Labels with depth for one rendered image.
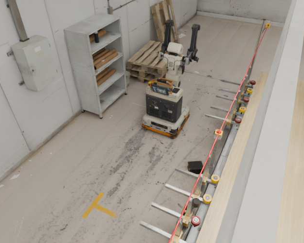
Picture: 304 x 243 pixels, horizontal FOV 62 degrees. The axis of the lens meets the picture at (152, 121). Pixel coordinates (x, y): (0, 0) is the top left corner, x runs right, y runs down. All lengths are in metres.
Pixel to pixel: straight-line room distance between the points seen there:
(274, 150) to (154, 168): 3.17
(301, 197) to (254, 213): 2.20
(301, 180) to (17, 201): 3.34
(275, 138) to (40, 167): 3.72
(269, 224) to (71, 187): 3.35
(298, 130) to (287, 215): 1.22
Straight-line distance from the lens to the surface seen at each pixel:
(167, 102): 3.89
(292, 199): 2.71
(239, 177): 0.75
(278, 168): 0.66
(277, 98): 0.89
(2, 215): 3.86
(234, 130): 3.60
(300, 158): 3.12
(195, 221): 2.33
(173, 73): 4.06
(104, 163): 3.92
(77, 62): 4.32
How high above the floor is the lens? 2.92
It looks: 40 degrees down
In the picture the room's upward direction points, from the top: straight up
